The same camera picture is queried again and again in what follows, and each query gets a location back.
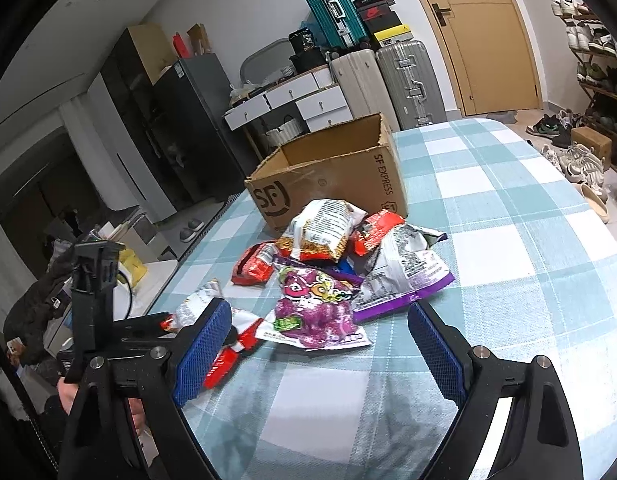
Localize grey slippers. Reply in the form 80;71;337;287
180;217;205;243

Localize rows of assorted shoes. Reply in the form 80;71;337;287
551;0;617;136

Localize large tan carton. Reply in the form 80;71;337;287
127;24;182;86

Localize white red snack packet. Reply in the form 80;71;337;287
161;280;264;391

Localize woven laundry basket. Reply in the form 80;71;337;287
265;115;306;148

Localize person's left hand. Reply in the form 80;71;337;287
57;377;148;438

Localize red black snack packet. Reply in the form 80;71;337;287
349;210;407;257

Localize silver suitcase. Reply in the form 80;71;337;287
376;40;448;131

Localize dark cloth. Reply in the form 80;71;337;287
3;260;74;366

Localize wooden shoe rack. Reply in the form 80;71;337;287
551;0;617;181

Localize white plastic bag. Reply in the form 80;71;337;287
228;82;254;106

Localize yellow plastic bag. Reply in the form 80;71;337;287
118;250;148;288

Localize arched mirror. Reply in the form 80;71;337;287
240;39;294;86

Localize white yellow noodle snack packet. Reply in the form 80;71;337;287
275;199;369;263

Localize black refrigerator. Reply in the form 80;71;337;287
153;55;259;206

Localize wooden door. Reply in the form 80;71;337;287
399;0;544;117

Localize black storage box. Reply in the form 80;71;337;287
290;47;332;73

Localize purple grape candy packet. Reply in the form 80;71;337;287
253;266;372;351

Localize white drawer cabinet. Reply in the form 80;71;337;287
223;67;352;161

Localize teal suitcase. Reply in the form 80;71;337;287
300;0;368;52

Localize beige suitcase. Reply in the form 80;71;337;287
330;49;400;132

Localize white purple snack packet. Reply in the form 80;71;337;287
353;223;456;324

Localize red black shoe box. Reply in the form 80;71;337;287
359;4;404;28

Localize brown cardboard box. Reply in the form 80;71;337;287
244;113;409;235

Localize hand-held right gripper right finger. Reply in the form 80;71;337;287
407;300;584;480

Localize black labelled bag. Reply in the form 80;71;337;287
288;27;322;53

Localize blue white checked tablecloth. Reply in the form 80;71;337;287
151;119;617;480

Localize dark purple snack packet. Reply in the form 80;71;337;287
272;254;362;288

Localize small brown cardboard block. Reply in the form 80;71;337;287
571;127;613;171

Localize cluster of loose sneakers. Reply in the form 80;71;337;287
526;110;609;196

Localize dark tall cabinet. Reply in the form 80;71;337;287
99;27;189;211

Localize black yellow shoe box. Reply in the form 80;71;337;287
371;22;414;46

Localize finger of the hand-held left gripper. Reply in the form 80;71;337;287
113;312;176;343

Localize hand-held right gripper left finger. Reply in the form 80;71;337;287
58;297;232;480

